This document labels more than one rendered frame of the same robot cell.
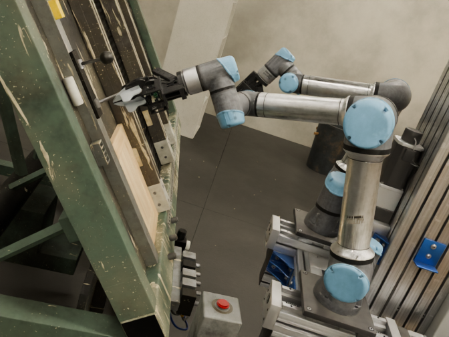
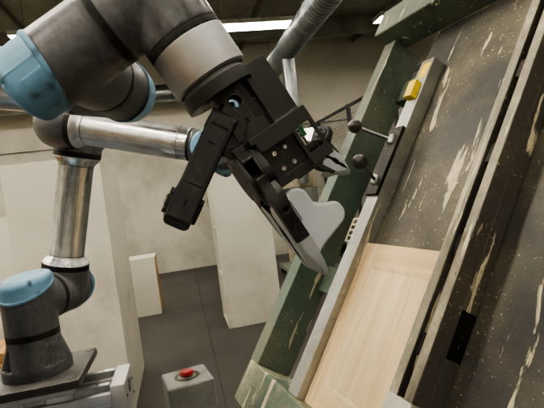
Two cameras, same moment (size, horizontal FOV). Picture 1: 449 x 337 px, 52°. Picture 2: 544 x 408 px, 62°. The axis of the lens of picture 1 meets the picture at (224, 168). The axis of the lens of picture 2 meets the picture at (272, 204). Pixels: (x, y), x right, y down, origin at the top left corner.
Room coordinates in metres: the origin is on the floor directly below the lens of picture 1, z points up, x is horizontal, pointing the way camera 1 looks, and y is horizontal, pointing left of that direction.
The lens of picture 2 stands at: (2.40, -0.08, 1.40)
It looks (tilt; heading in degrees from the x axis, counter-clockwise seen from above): 2 degrees down; 169
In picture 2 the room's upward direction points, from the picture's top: 7 degrees counter-clockwise
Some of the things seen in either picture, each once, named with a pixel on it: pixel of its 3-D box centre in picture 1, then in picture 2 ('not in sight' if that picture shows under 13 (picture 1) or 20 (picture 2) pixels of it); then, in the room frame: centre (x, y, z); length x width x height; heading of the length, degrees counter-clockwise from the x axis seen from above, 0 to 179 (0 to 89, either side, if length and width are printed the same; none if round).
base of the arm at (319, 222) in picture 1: (325, 216); not in sight; (1.75, -0.45, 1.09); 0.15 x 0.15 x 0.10
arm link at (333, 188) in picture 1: (337, 191); not in sight; (1.76, -0.46, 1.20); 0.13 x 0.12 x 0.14; 167
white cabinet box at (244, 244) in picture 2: not in sight; (240, 225); (-2.56, 0.51, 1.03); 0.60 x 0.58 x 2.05; 1
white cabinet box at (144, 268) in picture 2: not in sight; (135, 285); (-3.65, -0.80, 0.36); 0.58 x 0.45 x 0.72; 91
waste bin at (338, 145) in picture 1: (329, 146); not in sight; (5.96, -1.22, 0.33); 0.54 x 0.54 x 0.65
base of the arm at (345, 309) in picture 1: (342, 286); (36, 350); (1.25, -0.46, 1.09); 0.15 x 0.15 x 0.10
